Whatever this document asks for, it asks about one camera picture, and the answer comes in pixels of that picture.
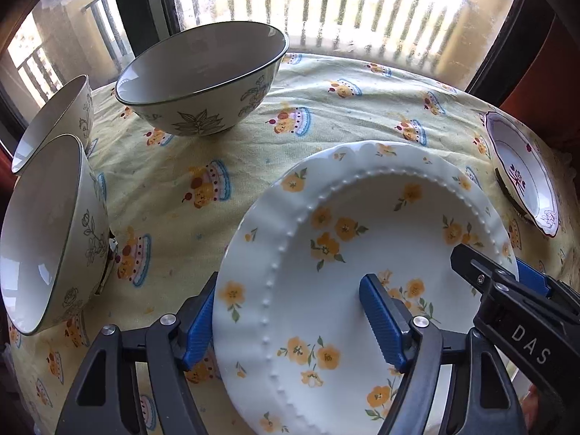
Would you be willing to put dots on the balcony railing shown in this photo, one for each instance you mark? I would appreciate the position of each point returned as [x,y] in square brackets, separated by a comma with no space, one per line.
[103,18]

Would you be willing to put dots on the yellow printed tablecloth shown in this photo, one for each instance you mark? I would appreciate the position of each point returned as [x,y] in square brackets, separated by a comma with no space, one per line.
[317,113]

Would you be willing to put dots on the large cream leaf-print bowl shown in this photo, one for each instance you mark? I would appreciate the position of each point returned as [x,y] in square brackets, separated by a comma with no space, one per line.
[204,113]

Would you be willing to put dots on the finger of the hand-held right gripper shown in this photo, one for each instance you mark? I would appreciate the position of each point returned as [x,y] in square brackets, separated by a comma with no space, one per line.
[532,275]
[471,263]

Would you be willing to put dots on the white plate with yellow flowers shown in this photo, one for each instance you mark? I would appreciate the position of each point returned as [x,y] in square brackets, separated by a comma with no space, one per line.
[362,235]

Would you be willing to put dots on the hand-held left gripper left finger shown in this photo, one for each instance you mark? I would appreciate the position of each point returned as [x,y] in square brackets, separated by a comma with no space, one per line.
[199,326]

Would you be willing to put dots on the red curtain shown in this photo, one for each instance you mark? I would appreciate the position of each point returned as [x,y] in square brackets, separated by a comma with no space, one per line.
[521,77]

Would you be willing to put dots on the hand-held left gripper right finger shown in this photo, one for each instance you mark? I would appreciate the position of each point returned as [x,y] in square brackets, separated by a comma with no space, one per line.
[380,317]

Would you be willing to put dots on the small white plate red flowers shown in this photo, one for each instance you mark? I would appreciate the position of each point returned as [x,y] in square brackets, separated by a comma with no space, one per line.
[521,163]

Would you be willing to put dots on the dark window frame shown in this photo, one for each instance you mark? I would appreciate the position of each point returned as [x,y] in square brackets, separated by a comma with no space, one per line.
[136,0]

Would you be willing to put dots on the small cream floral bowl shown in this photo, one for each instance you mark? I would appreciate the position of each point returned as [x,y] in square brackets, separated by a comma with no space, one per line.
[59,113]

